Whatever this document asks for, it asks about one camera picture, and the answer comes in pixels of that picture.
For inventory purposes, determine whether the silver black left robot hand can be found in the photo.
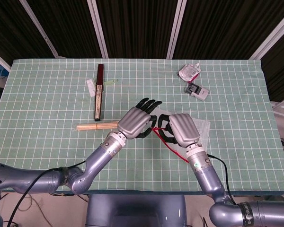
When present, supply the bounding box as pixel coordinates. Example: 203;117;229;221
117;97;163;140

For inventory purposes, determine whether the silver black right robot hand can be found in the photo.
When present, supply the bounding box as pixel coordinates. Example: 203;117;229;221
157;113;201;148

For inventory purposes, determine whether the white mesh zipper pouch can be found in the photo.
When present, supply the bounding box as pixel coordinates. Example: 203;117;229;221
151;107;211;164

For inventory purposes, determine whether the grey black stapler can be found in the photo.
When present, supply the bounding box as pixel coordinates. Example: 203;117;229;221
184;82;209;102

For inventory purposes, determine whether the wrapped wooden chopstick bundle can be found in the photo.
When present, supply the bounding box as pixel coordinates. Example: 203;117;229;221
74;121;121;132

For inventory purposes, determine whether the dark red long box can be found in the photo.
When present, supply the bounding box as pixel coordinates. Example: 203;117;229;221
94;63;105;122

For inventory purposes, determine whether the green brush with white bristles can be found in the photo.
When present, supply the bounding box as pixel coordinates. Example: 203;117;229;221
86;79;119;97

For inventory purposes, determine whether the crumpled silver snack packet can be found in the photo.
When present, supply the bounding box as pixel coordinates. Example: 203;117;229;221
178;63;202;82

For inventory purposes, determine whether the green white-grid tablecloth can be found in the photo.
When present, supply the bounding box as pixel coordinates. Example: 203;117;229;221
0;58;284;192

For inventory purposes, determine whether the grey blue robot torso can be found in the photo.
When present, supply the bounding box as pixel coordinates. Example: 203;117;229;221
85;194;187;227

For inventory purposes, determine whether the dark pleated curtain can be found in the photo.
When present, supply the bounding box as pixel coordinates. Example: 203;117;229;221
0;0;284;102

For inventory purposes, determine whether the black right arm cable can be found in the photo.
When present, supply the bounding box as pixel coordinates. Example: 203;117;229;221
207;153;237;205

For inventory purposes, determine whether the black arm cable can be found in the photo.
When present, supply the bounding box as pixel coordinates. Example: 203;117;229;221
207;153;237;205
8;160;86;227

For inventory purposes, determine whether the white frame post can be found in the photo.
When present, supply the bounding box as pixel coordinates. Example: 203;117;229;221
18;0;61;59
166;0;187;60
249;11;284;60
87;0;109;59

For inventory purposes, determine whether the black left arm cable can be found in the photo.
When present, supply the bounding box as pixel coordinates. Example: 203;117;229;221
8;160;86;227

